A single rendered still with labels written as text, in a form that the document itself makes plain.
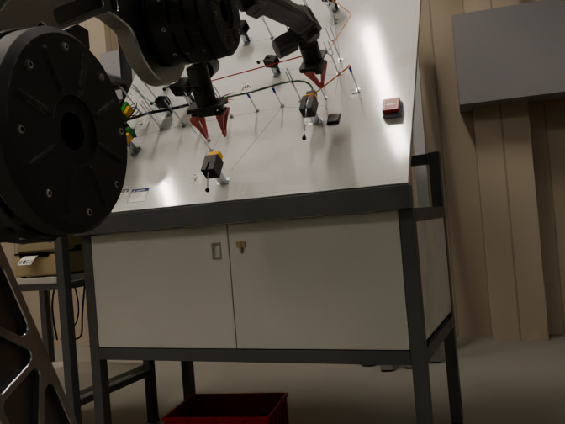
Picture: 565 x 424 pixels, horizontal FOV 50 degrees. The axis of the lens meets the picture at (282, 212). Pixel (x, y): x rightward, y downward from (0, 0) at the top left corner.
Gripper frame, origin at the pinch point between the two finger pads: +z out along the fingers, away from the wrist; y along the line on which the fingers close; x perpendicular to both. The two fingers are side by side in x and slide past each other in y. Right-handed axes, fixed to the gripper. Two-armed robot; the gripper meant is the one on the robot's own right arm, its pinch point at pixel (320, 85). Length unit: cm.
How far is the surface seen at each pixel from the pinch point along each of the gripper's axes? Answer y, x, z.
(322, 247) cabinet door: 40, 2, 30
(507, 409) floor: 30, 46, 134
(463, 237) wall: -110, 14, 184
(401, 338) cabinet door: 58, 25, 49
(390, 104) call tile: 3.9, 21.2, 7.2
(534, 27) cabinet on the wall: -172, 58, 84
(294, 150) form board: 14.5, -8.9, 13.3
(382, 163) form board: 22.8, 20.6, 14.2
